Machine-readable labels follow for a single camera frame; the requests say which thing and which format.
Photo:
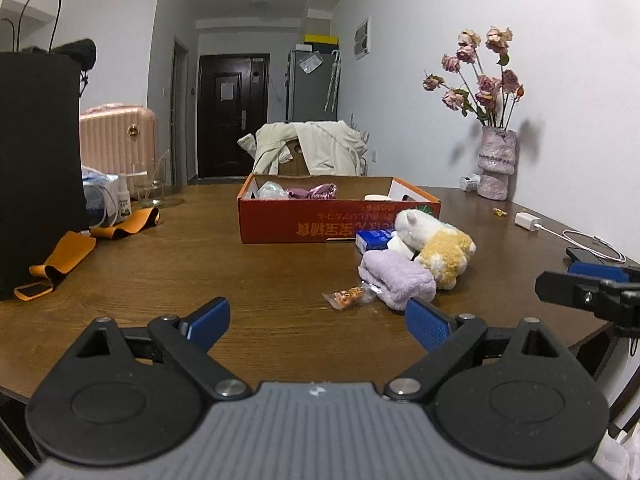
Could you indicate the blue tissue pack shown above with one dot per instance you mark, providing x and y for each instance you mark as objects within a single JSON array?
[{"x": 375, "y": 240}]

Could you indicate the small orange snack packet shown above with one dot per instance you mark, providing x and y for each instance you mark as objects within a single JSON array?
[{"x": 347, "y": 296}]

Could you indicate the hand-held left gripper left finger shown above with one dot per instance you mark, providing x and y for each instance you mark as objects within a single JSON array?
[{"x": 210, "y": 322}]

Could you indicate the white wall panel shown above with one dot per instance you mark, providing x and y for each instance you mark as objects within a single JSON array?
[{"x": 362, "y": 38}]

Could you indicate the black phone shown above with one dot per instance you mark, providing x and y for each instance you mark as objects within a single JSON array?
[{"x": 582, "y": 255}]

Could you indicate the iridescent white bath puff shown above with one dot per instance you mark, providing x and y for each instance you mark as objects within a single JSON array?
[{"x": 272, "y": 190}]

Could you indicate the small white bottle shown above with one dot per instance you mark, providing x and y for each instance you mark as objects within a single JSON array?
[{"x": 470, "y": 182}]

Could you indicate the lavender fuzzy sock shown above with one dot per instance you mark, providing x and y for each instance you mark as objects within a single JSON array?
[{"x": 395, "y": 277}]

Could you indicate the yellow white plush toy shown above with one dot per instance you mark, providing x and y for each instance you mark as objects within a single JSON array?
[{"x": 445, "y": 255}]

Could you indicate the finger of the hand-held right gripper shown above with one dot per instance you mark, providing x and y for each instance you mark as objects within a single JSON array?
[
  {"x": 565, "y": 287},
  {"x": 600, "y": 271}
]

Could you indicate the white charger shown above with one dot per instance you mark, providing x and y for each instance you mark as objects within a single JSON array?
[{"x": 527, "y": 221}]

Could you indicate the white hanging umbrella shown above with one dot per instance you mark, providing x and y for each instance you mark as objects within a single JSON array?
[{"x": 332, "y": 85}]

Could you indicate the white round sponge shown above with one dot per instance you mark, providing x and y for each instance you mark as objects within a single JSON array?
[{"x": 376, "y": 197}]

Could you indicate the dark entrance door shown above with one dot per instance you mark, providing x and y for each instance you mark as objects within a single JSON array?
[{"x": 210, "y": 125}]

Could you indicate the black paper bag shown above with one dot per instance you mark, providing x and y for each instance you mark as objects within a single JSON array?
[{"x": 40, "y": 160}]

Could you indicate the pink suitcase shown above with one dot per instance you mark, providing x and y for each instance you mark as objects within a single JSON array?
[{"x": 115, "y": 145}]

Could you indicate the grey interior door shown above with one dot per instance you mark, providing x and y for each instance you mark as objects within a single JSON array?
[{"x": 180, "y": 120}]

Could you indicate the clear plastic pouch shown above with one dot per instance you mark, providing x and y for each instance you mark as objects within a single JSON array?
[{"x": 310, "y": 62}]

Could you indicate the clear glass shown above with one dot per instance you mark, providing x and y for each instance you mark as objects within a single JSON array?
[{"x": 160, "y": 202}]

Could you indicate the pink textured vase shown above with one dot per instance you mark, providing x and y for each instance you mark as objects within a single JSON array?
[{"x": 495, "y": 165}]

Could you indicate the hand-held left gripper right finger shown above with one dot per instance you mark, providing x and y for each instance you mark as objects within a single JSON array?
[{"x": 425, "y": 325}]

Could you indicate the white spray bottle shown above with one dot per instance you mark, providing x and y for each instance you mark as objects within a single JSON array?
[{"x": 124, "y": 202}]

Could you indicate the purple satin scrunchie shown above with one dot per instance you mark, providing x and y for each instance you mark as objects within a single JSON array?
[{"x": 312, "y": 191}]

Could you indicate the red cardboard box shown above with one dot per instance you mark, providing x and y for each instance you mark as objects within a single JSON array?
[{"x": 300, "y": 222}]

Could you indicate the dried pink roses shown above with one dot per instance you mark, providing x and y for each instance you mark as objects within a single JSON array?
[{"x": 487, "y": 82}]

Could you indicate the yellow black box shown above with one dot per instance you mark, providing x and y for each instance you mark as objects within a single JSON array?
[{"x": 320, "y": 40}]

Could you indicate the black folded umbrella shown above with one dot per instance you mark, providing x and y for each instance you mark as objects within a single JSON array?
[{"x": 75, "y": 50}]

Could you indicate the grey refrigerator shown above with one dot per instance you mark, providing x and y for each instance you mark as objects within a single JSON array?
[{"x": 310, "y": 95}]

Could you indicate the paper notice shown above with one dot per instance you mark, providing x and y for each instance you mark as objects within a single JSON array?
[{"x": 227, "y": 89}]

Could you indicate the beige coat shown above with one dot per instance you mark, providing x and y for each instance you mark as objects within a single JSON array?
[{"x": 325, "y": 150}]

